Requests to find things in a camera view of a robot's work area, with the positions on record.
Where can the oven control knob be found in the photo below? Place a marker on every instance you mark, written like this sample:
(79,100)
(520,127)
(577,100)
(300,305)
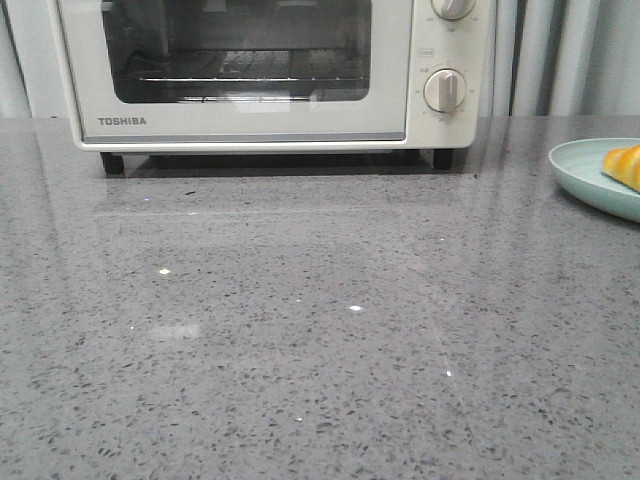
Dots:
(452,10)
(445,91)

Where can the light green round plate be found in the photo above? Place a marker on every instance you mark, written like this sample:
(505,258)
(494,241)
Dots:
(577,167)

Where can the upper oven control knob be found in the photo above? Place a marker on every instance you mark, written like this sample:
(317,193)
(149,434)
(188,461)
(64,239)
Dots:
(452,10)

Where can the lower oven control knob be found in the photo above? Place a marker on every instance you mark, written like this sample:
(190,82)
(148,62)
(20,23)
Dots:
(445,91)

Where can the metal wire oven rack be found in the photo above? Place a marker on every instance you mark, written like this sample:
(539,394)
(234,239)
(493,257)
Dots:
(315,65)

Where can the grey pleated curtain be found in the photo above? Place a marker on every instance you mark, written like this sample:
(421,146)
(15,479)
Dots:
(556,58)

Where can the white glass oven door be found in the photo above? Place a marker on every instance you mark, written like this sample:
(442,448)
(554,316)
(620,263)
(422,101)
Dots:
(103,39)

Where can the golden croissant bread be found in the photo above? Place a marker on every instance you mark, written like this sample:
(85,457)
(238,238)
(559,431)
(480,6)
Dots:
(622,164)

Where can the white Toshiba toaster oven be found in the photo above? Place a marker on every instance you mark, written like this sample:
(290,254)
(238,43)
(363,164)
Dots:
(435,44)

